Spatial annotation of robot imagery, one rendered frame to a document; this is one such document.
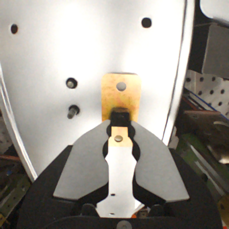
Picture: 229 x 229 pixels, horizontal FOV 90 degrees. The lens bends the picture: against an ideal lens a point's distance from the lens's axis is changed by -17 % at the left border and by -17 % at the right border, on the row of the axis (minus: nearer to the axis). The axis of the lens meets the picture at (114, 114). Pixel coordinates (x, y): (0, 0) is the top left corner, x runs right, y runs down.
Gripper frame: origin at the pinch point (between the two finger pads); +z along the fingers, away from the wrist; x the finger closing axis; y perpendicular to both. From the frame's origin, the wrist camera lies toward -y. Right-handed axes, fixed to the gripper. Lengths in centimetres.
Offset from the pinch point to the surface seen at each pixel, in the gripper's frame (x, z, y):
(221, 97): 40, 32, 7
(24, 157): -14.1, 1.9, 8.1
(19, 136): -13.7, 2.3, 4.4
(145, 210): 10.6, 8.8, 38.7
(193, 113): 13.4, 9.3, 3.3
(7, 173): -21.5, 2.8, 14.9
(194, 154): 9.4, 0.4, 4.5
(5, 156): -25.0, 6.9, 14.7
